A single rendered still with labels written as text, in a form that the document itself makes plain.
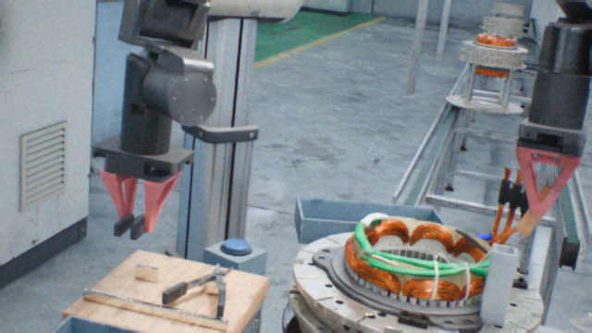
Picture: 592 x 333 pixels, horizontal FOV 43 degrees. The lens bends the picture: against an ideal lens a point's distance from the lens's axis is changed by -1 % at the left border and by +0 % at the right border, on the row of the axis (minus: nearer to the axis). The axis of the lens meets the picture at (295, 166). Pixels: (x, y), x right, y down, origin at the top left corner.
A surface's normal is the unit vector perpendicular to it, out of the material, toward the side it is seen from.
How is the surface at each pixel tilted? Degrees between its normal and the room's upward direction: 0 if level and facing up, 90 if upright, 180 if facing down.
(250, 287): 0
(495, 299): 90
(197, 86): 90
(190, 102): 90
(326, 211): 90
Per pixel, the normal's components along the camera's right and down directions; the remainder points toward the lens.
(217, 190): 0.59, 0.29
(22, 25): 0.95, 0.18
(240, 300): 0.11, -0.95
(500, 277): -0.25, 0.25
